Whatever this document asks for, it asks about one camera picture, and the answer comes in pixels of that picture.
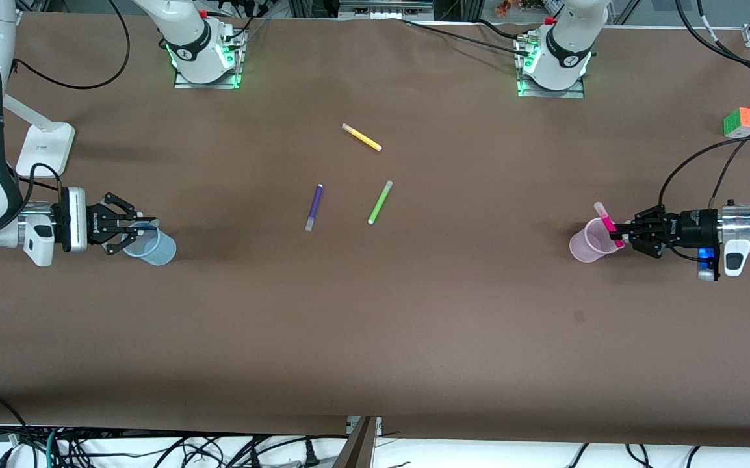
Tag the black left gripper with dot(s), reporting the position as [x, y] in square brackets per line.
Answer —
[692, 228]

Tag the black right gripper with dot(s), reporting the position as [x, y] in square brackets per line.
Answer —
[96, 223]

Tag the blue marker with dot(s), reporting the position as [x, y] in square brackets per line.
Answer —
[146, 226]

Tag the pink marker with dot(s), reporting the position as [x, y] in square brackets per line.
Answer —
[607, 221]

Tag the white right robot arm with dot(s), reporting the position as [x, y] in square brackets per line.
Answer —
[186, 36]

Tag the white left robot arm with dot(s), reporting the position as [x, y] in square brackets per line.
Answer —
[567, 65]

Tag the translucent blue cup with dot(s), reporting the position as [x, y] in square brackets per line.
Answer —
[157, 250]

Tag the translucent pink cup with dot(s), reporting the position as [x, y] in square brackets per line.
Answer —
[586, 247]

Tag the white stand base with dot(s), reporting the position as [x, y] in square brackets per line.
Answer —
[43, 153]

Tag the colourful puzzle cube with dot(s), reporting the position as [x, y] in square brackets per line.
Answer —
[742, 122]

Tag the purple marker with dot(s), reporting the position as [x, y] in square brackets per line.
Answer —
[314, 208]

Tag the yellow marker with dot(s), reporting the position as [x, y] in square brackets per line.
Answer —
[362, 137]

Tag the green marker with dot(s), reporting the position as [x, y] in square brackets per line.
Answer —
[379, 203]

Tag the orange toy figure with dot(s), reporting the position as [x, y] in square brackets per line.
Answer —
[504, 8]

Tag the brown table cover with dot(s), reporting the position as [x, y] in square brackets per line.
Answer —
[375, 325]

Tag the black power plug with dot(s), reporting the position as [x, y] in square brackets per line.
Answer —
[311, 455]

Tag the aluminium profile bar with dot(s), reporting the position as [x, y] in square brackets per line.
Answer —
[357, 448]

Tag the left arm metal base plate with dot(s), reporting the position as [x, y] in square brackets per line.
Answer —
[576, 93]

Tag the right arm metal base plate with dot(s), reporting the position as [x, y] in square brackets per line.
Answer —
[232, 81]

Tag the silver frame rail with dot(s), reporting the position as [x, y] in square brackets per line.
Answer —
[385, 8]

